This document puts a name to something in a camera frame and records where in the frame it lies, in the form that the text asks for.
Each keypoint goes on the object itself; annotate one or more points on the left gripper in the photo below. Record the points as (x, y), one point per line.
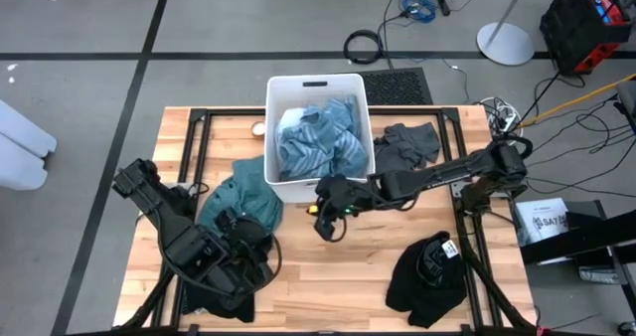
(248, 246)

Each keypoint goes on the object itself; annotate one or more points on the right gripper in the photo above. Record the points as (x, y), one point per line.
(340, 194)

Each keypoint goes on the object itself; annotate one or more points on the blue striped shirt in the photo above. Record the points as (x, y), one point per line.
(323, 142)

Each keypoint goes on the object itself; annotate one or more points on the teal dotted shirt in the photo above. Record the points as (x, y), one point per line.
(243, 192)

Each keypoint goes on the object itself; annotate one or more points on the grey shorts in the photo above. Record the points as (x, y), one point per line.
(407, 144)

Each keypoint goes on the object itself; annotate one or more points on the white plastic laundry basket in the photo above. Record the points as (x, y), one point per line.
(288, 90)

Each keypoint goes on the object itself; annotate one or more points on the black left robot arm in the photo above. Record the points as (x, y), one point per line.
(184, 246)

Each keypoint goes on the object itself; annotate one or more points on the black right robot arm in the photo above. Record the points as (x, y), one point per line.
(447, 172)

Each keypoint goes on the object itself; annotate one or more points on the plain black garment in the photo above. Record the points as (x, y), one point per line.
(238, 312)

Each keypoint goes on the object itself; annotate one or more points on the small round beige roll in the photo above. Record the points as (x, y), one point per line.
(258, 128)

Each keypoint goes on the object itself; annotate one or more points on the silver metal mounting plate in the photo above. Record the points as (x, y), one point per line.
(457, 191)

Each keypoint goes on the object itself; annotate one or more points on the black perforated floor mat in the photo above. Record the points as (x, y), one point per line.
(397, 87)

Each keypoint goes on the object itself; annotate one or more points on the black garment with white label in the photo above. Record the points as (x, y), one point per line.
(422, 286)

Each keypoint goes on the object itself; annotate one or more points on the white printed cardboard box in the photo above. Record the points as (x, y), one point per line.
(541, 217)

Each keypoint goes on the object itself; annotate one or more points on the black power adapter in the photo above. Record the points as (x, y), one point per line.
(443, 2)

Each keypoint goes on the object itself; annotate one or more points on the white round stand base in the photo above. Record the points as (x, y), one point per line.
(506, 44)

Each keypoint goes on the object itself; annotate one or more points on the white plastic container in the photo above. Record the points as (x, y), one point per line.
(20, 169)
(25, 132)

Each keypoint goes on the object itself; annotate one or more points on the red plastic clip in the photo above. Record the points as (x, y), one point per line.
(540, 331)

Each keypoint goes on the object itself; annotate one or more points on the black desk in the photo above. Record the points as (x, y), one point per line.
(586, 236)

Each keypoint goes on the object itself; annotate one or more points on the grey bag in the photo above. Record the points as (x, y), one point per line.
(598, 275)

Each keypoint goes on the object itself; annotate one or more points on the red and black equipment case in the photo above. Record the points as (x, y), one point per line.
(576, 33)

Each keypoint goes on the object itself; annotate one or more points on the black caster wheel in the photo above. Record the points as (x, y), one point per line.
(627, 328)

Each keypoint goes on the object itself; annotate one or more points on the black aluminium table frame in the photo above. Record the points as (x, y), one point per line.
(449, 115)

